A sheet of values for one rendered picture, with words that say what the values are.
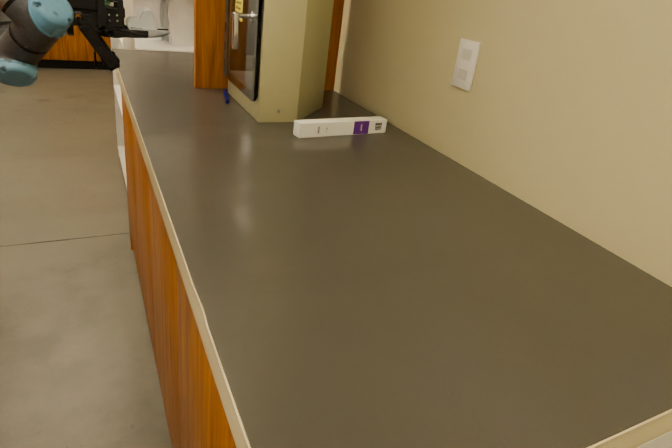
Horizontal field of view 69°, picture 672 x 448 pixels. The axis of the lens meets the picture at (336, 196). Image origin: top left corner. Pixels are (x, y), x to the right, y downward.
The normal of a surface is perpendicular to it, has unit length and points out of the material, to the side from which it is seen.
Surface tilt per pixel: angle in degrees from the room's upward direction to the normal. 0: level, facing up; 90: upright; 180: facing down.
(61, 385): 0
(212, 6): 90
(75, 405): 0
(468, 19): 90
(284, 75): 90
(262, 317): 0
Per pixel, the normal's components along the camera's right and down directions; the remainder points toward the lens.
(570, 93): -0.90, 0.08
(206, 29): 0.43, 0.42
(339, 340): 0.12, -0.90
